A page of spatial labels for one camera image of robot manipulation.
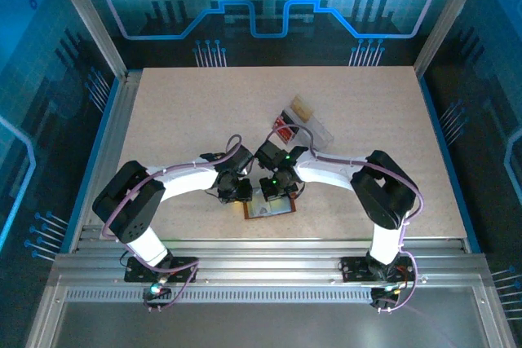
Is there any brown leather card holder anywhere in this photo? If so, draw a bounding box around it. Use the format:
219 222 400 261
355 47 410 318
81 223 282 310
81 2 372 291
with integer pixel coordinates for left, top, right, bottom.
242 188 297 222

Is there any clear plastic card tray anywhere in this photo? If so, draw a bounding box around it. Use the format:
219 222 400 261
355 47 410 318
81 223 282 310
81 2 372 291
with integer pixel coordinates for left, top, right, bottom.
272 95 335 152

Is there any red credit card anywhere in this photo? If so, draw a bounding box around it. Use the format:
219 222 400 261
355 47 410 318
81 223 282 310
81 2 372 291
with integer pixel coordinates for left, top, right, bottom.
273 117 299 143

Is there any black credit card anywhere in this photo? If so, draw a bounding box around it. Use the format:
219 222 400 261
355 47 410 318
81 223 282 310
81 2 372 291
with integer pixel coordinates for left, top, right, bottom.
281 108 303 128

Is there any gold credit card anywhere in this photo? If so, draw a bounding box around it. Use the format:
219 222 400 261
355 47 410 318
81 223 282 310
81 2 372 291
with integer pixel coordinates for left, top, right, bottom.
290 95 316 119

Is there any black connector block green LED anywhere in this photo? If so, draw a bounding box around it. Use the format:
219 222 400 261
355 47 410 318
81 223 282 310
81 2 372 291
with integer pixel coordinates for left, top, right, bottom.
142 277 173 311
369 284 403 314

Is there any grey metal panel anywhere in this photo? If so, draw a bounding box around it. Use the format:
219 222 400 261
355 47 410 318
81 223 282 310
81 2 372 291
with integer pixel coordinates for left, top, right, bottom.
52 301 490 348

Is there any blue table edge strip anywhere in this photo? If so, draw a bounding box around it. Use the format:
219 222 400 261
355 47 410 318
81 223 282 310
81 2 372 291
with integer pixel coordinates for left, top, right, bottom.
60 77 122 253
418 76 482 254

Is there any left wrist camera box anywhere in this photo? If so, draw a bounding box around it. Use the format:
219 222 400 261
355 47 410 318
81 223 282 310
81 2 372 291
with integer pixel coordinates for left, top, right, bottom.
228 144 255 174

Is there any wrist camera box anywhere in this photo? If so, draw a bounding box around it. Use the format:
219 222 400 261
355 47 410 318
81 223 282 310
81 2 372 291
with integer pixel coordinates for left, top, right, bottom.
254 140 285 168
228 144 255 174

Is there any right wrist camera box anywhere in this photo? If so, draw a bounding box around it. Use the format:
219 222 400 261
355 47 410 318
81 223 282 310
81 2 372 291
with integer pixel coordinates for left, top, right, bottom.
254 140 285 168

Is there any aluminium frame rail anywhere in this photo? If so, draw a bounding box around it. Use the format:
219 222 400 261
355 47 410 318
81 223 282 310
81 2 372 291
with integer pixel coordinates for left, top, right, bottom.
48 237 493 290

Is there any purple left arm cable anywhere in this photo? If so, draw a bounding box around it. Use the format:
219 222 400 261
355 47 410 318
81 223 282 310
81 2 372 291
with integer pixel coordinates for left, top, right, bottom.
100 134 242 313

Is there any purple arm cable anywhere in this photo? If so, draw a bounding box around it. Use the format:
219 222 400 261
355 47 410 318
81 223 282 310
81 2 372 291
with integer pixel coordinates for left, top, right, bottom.
100 134 242 313
264 126 426 315

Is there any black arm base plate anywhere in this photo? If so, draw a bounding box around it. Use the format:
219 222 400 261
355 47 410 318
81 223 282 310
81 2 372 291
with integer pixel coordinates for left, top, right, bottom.
337 256 417 284
124 256 200 284

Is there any slotted grey cable duct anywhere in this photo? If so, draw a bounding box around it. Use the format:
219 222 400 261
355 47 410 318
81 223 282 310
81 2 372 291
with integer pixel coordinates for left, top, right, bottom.
64 289 376 305

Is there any aluminium side rail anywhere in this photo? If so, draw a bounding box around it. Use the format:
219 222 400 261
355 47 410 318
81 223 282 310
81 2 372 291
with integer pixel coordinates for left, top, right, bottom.
69 70 142 253

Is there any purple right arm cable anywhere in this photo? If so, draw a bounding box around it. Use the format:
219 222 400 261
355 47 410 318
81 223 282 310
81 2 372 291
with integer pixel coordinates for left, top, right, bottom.
264 126 426 315

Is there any aluminium corner post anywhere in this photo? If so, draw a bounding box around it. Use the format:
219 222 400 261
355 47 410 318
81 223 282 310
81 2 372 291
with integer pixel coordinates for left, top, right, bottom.
414 0 493 78
44 0 128 80

